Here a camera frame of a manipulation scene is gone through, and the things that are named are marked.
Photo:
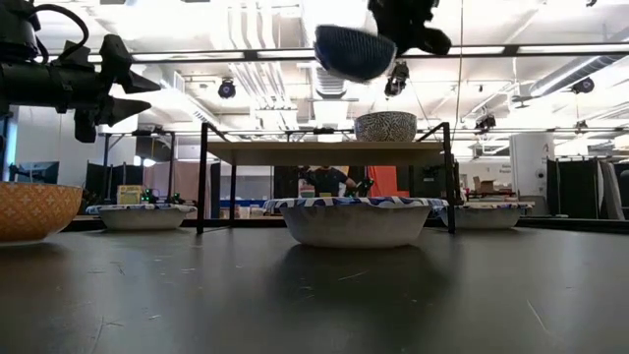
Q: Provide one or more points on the white grey patterned ceramic bowl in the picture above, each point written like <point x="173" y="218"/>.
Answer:
<point x="385" y="127"/>

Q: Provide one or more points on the black ceiling spotlight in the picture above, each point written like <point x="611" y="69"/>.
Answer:
<point x="485" y="122"/>
<point x="226" y="89"/>
<point x="583" y="85"/>
<point x="397" y="78"/>

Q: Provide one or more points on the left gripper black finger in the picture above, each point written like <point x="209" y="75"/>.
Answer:
<point x="123" y="109"/>
<point x="135" y="84"/>

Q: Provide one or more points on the blue white paper bowl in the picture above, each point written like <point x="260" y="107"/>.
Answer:
<point x="142" y="218"/>
<point x="354" y="223"/>
<point x="486" y="218"/>

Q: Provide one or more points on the dark blue patterned ceramic bowl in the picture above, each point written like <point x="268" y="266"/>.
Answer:
<point x="354" y="54"/>

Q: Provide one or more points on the white hanging curtain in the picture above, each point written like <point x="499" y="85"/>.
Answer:
<point x="608" y="192"/>

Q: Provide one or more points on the red partition panel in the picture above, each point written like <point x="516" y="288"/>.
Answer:
<point x="385" y="181"/>

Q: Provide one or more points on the cardboard box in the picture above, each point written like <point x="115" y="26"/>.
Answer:
<point x="485" y="186"/>

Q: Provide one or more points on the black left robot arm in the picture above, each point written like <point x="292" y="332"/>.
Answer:
<point x="29" y="88"/>

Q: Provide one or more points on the person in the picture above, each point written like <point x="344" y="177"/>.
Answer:
<point x="326" y="179"/>

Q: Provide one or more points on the yellow box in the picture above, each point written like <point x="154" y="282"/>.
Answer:
<point x="129" y="194"/>

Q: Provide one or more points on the orange patterned ceramic bowl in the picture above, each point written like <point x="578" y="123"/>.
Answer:
<point x="34" y="211"/>

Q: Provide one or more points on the wooden shelf with black frame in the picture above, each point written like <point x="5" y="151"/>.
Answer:
<point x="324" y="153"/>

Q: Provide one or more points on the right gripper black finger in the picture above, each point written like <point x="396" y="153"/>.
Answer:
<point x="432" y="41"/>

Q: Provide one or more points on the black overhead frame bar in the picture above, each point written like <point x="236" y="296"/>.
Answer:
<point x="285" y="54"/>

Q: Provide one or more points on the black background robot arm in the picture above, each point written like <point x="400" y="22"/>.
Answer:
<point x="364" y="188"/>

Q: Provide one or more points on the black metal frame rig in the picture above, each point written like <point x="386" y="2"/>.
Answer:
<point x="137" y="133"/>

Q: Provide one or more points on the slanted silver air duct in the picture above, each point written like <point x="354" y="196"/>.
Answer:
<point x="565" y="78"/>

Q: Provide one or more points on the black partition panel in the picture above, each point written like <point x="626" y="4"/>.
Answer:
<point x="572" y="187"/>
<point x="98" y="182"/>

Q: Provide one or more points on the white pillar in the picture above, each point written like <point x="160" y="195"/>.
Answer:
<point x="531" y="172"/>

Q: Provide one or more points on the ribbed silver air duct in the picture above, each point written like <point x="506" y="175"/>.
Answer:
<point x="330" y="88"/>

